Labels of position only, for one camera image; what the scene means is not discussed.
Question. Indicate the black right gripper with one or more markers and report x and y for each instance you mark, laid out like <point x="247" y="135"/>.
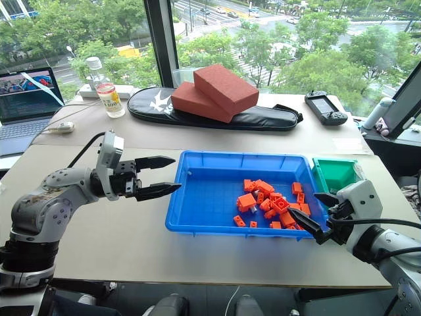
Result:
<point x="340" y="227"/>

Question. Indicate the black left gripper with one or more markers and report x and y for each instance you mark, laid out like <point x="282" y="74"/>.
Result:
<point x="126" y="181"/>

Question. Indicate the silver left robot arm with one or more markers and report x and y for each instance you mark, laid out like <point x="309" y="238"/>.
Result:
<point x="49" y="204"/>

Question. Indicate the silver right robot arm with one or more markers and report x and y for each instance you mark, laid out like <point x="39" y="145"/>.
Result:
<point x="404" y="273"/>

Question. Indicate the green plastic bin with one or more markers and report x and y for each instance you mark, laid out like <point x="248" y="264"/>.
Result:
<point x="338" y="174"/>

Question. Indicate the blue plastic tray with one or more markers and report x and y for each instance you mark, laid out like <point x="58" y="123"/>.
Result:
<point x="210" y="197"/>

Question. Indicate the black racket bag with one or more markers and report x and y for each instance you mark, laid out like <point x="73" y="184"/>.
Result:
<point x="144" y="105"/>

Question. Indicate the red foam brick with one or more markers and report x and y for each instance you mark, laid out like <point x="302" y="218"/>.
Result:
<point x="194" y="102"/>
<point x="227" y="87"/>

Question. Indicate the clear plastic bottle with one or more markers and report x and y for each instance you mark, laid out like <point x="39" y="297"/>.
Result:
<point x="110" y="100"/>

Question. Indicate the white power strip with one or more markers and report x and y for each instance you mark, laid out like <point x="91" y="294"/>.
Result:
<point x="123" y="91"/>

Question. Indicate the black handheld controller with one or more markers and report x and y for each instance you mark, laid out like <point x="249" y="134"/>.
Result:
<point x="324" y="108"/>

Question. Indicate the white thermos bottle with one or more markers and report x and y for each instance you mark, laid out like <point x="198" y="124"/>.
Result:
<point x="378" y="113"/>

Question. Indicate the dark rounded shape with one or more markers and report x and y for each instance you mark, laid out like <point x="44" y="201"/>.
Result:
<point x="169" y="306"/>
<point x="248" y="306"/>

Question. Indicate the clear bottle white cap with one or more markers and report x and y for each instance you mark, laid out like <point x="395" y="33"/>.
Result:
<point x="93" y="70"/>

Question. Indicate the open laptop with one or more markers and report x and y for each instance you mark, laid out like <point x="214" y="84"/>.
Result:
<point x="26" y="108"/>

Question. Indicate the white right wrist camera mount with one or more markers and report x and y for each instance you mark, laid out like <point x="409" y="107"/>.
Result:
<point x="361" y="200"/>

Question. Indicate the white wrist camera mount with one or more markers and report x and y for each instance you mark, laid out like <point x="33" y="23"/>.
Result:
<point x="110" y="148"/>
<point x="361" y="200"/>

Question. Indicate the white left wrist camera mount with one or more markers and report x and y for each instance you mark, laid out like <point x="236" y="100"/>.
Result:
<point x="110" y="148"/>

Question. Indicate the dark window frame post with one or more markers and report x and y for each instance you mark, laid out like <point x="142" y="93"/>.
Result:
<point x="162" y="42"/>

